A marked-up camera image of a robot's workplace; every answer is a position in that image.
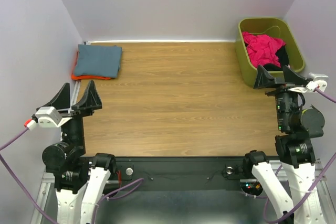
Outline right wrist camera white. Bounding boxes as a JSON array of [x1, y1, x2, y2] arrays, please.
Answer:
[[289, 73, 329, 93]]

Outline pink red t shirt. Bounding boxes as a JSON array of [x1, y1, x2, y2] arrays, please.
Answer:
[[242, 31, 286, 71]]

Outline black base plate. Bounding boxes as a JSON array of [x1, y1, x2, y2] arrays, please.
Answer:
[[116, 156, 256, 191]]

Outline olive green plastic bin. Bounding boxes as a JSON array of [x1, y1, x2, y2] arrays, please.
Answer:
[[235, 17, 306, 87]]

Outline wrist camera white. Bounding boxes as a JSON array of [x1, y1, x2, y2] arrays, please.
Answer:
[[289, 73, 329, 93], [35, 106, 72, 128]]

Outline folded blue grey t shirt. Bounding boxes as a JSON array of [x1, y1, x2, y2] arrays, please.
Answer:
[[74, 44, 122, 79]]

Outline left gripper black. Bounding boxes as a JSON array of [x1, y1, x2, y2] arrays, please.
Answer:
[[45, 77, 103, 153]]

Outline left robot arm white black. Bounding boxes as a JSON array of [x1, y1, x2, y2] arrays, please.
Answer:
[[33, 81, 117, 223]]

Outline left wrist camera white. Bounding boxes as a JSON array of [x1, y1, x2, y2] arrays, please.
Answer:
[[35, 106, 72, 128]]

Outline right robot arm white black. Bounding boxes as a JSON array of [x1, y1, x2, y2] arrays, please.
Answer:
[[241, 66, 328, 223]]

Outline folded orange t shirt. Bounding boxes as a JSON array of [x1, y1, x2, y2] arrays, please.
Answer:
[[71, 51, 111, 81]]

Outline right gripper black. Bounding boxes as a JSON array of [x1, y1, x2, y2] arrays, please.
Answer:
[[253, 63, 306, 130]]

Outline black t shirt in bin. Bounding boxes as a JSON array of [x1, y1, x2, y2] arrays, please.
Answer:
[[264, 46, 289, 71]]

